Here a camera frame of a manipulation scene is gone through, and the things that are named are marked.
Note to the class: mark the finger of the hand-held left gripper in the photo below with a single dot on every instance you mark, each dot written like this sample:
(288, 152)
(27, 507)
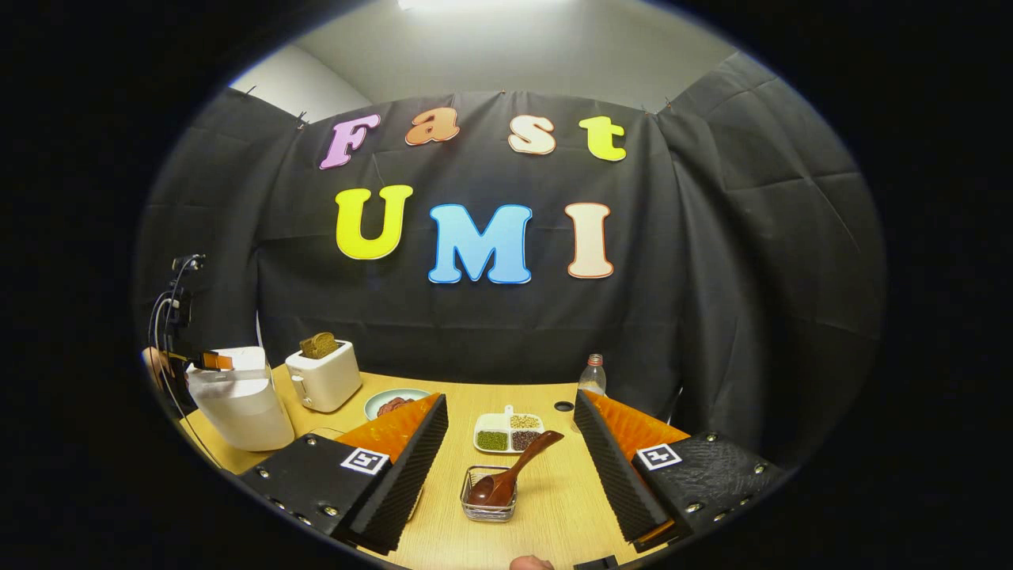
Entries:
(214, 361)

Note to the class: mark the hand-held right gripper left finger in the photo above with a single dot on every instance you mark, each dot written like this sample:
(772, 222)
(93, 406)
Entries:
(404, 483)

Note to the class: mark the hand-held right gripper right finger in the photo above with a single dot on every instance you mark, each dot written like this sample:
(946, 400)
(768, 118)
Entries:
(609, 475)

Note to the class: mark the white rice cooker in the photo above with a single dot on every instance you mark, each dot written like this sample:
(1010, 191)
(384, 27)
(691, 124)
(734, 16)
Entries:
(245, 412)

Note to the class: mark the brown wooden spoon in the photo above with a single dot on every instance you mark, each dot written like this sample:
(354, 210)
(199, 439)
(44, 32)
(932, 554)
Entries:
(514, 471)

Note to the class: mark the brown meat piece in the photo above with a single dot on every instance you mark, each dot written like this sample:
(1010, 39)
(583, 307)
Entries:
(405, 404)
(388, 408)

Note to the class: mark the pale green plate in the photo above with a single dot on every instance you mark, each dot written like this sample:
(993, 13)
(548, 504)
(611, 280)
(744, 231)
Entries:
(373, 405)

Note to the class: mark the clear plastic water bottle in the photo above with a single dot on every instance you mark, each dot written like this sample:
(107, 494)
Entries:
(592, 380)

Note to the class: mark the brown toast slice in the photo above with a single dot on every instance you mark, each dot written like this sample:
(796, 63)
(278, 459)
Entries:
(319, 345)

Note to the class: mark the white divided bean dish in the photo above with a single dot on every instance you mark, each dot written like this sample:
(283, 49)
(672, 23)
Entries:
(491, 421)

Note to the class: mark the white toaster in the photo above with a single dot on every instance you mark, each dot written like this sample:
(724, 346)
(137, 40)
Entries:
(328, 380)

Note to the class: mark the black backdrop cloth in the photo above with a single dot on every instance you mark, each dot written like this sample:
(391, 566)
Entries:
(475, 332)

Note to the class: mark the large ceiling light panel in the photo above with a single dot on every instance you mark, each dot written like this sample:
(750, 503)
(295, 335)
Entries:
(483, 4)

